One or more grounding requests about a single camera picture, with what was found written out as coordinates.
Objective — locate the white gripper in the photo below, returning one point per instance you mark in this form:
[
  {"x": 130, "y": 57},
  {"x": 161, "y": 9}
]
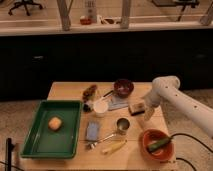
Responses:
[{"x": 152, "y": 102}]

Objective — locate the black and tan eraser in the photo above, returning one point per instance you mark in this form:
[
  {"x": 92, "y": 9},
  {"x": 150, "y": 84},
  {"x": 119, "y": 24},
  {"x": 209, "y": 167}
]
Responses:
[{"x": 136, "y": 109}]

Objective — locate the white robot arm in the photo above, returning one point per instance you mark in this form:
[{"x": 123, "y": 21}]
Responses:
[{"x": 167, "y": 87}]

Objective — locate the small metal cup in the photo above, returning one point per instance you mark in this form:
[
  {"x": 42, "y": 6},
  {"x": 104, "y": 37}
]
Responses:
[{"x": 123, "y": 125}]

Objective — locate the white plastic cup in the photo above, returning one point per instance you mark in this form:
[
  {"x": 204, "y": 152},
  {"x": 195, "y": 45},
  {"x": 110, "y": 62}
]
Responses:
[{"x": 100, "y": 108}]

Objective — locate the dark red bowl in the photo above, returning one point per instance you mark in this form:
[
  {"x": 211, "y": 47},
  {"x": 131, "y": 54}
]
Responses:
[{"x": 123, "y": 88}]

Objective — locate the grey cloth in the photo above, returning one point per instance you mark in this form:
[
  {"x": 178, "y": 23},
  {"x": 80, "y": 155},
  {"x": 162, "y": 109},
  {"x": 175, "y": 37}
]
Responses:
[{"x": 117, "y": 103}]

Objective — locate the green cucumber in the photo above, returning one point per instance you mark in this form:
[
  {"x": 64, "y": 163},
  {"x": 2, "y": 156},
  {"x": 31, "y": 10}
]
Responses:
[{"x": 158, "y": 144}]

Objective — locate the black spoon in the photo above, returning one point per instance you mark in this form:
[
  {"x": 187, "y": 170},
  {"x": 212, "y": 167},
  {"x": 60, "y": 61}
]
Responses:
[{"x": 108, "y": 93}]

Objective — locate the yellow banana toy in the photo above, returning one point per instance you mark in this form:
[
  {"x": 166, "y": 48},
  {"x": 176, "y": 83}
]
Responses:
[{"x": 112, "y": 148}]

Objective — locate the orange bowl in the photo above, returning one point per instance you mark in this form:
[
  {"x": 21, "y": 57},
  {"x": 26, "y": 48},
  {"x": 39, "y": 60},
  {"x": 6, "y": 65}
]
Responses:
[{"x": 150, "y": 136}]

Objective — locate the blue sponge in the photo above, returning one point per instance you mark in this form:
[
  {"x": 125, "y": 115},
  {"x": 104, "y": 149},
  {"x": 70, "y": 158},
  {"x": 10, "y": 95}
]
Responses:
[{"x": 92, "y": 131}]

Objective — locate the small black object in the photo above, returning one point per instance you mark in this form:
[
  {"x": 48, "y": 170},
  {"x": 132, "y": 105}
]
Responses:
[{"x": 87, "y": 108}]

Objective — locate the brown pine cone toy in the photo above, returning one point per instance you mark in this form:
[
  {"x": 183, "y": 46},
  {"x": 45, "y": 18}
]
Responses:
[{"x": 89, "y": 93}]

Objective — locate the metal fork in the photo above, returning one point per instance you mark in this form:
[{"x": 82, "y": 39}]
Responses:
[{"x": 92, "y": 145}]

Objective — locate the yellow bread roll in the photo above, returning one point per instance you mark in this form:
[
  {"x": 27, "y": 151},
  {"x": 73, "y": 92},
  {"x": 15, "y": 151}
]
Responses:
[{"x": 55, "y": 123}]

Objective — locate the green plastic tray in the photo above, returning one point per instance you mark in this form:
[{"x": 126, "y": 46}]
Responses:
[{"x": 54, "y": 131}]

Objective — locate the red object on shelf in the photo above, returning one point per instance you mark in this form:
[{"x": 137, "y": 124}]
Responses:
[{"x": 85, "y": 21}]

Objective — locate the black office chair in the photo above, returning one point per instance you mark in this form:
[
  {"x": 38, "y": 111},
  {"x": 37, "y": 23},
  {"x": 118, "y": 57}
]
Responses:
[{"x": 24, "y": 3}]

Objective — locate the black stand post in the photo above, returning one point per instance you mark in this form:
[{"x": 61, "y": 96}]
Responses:
[{"x": 8, "y": 156}]

